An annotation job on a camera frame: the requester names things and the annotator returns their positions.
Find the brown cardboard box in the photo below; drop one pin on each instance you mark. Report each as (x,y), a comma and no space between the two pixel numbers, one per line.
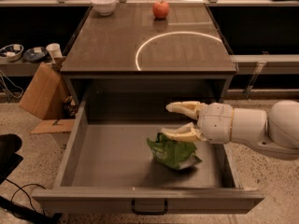
(44,99)

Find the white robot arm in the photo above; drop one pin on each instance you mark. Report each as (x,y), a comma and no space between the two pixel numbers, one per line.
(274,134)

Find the red apple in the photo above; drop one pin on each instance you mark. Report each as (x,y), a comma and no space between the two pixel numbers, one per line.
(160,9)

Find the grey low shelf left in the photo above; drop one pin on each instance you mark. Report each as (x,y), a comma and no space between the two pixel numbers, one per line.
(19,68)

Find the white bowl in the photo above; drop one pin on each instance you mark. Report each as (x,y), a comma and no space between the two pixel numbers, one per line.
(104,7)

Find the green rice chip bag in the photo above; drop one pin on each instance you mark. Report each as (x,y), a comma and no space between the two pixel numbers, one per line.
(176,155)

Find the black drawer handle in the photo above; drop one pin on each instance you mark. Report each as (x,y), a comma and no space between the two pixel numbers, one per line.
(149,208)

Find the black chair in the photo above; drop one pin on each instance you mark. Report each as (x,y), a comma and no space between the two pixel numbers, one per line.
(9,159)

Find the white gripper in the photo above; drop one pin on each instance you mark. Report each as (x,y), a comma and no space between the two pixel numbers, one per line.
(216,122)

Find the white cup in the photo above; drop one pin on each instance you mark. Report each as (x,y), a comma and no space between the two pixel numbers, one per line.
(54,50)

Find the grey drawer cabinet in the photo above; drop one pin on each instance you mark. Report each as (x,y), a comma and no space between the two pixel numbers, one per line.
(132,43)

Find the dark blue bowl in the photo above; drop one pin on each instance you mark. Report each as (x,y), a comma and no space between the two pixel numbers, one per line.
(36,54)

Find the blue patterned bowl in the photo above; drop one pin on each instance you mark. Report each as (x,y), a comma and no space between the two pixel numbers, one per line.
(11,53)

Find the open grey top drawer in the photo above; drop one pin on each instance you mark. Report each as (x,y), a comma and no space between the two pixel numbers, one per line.
(107,162)

